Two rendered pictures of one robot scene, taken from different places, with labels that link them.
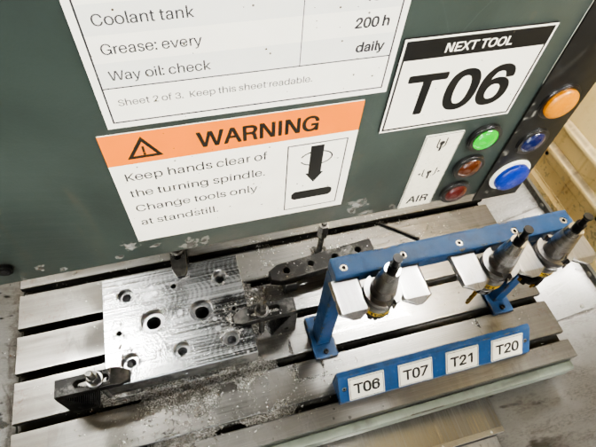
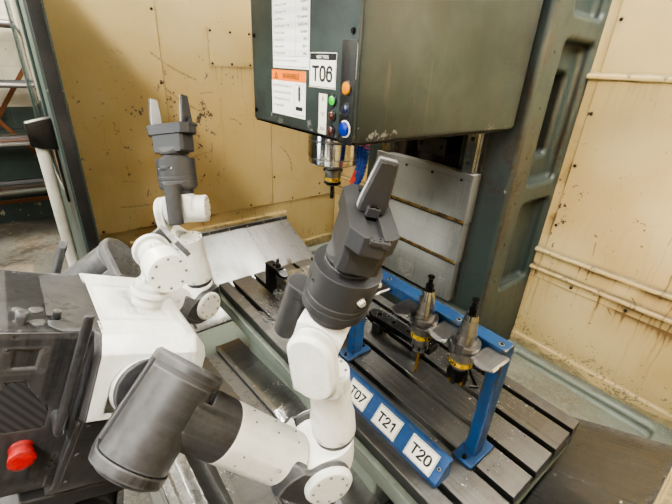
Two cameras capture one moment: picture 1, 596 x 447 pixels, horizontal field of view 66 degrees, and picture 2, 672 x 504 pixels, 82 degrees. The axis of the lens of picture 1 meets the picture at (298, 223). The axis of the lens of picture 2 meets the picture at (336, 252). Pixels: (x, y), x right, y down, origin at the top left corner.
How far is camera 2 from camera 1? 1.00 m
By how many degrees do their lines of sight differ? 59
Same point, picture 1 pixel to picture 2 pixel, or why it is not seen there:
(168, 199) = (277, 96)
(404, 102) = (312, 74)
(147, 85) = (278, 56)
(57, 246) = (263, 105)
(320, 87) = (298, 64)
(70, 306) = not seen: hidden behind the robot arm
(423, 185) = (322, 121)
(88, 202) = (268, 90)
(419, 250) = (398, 283)
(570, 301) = not seen: outside the picture
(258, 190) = (290, 101)
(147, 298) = not seen: hidden behind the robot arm
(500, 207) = (607, 480)
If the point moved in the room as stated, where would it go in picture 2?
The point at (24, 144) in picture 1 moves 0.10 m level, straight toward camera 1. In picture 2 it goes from (265, 67) to (239, 66)
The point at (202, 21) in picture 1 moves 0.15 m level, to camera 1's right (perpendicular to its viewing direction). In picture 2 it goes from (284, 41) to (298, 39)
